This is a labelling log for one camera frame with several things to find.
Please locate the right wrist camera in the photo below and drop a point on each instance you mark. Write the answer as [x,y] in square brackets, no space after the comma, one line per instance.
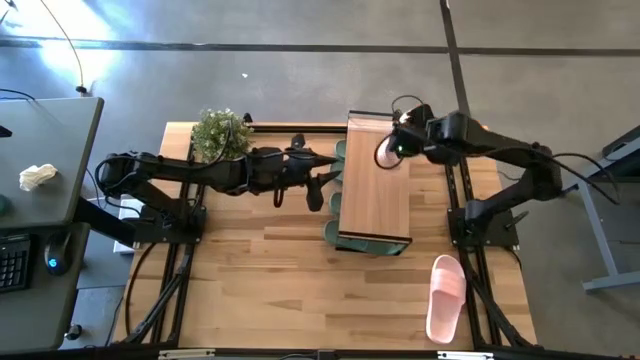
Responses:
[417,116]

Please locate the silver metal bracket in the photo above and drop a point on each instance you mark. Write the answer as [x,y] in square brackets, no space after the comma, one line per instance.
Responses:
[465,355]
[185,354]

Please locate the black round desk knob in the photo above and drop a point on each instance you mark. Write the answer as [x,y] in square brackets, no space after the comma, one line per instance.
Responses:
[74,331]

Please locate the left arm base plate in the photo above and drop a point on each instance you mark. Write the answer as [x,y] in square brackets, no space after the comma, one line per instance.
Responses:
[150,231]

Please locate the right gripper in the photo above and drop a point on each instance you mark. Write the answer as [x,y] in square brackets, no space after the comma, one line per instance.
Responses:
[417,145]

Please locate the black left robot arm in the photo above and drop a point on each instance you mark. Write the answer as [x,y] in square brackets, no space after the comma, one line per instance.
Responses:
[190,172]

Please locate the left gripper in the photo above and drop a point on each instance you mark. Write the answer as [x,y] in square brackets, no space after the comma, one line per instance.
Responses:
[275,170]

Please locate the black computer mouse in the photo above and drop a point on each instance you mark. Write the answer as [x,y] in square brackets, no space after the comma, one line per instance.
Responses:
[56,260]

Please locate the wooden shelf black metal frame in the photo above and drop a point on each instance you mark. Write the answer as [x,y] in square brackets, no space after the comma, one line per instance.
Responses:
[375,200]

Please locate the grey office desk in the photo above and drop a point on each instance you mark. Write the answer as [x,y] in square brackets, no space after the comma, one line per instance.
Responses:
[45,140]

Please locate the black metal rig frame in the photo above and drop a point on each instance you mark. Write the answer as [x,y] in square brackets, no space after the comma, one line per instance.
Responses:
[160,306]

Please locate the grey side table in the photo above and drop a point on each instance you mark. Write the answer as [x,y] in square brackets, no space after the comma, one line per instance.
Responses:
[602,247]

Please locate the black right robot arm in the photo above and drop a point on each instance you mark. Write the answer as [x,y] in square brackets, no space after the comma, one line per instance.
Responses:
[500,147]

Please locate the potted green plant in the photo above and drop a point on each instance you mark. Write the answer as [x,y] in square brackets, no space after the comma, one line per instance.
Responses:
[215,135]

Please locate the black support beam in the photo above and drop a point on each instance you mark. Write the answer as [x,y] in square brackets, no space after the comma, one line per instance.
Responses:
[105,222]

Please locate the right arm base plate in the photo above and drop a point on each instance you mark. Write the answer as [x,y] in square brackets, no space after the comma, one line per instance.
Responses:
[495,235]

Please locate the black keyboard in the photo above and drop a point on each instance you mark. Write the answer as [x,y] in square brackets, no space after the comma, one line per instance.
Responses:
[14,265]

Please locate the black desk item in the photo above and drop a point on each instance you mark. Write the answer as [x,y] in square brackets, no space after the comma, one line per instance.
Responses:
[4,131]

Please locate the white crumpled tissue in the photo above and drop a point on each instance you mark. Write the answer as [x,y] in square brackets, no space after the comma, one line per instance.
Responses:
[37,176]

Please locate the white power box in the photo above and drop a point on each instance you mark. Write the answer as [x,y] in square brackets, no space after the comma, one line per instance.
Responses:
[129,207]

